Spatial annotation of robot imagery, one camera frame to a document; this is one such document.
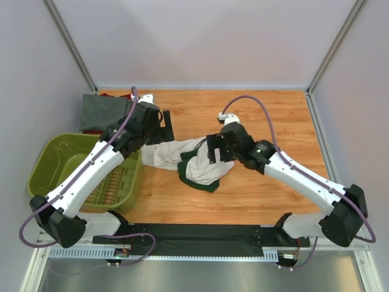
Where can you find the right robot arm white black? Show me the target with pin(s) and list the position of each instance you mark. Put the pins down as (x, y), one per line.
(343, 210)

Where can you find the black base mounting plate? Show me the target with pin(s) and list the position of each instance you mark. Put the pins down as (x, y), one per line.
(215, 240)

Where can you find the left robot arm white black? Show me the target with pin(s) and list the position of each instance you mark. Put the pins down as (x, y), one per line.
(57, 213)

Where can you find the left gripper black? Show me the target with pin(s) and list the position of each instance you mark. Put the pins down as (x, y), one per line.
(164, 134)

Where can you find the left aluminium frame post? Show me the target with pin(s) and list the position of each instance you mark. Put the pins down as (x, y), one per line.
(70, 44)

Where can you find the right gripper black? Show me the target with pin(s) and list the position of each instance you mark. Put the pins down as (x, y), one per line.
(216, 141)

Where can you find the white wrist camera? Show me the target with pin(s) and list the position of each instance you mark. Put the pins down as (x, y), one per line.
(147, 98)
(227, 118)

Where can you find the aluminium frame post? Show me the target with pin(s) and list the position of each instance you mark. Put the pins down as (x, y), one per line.
(347, 25)
(70, 44)

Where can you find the folded grey t-shirt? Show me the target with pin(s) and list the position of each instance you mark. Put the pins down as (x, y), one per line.
(103, 114)

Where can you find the right aluminium frame post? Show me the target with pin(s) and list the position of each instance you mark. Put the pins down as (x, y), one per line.
(347, 25)

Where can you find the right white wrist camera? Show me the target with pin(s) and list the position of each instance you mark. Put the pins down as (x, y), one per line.
(227, 118)

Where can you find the white and green t-shirt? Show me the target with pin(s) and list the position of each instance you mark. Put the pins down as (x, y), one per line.
(190, 159)

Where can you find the green plastic basket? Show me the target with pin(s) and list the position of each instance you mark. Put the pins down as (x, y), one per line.
(119, 190)

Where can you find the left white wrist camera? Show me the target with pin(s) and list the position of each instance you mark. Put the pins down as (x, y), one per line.
(147, 98)

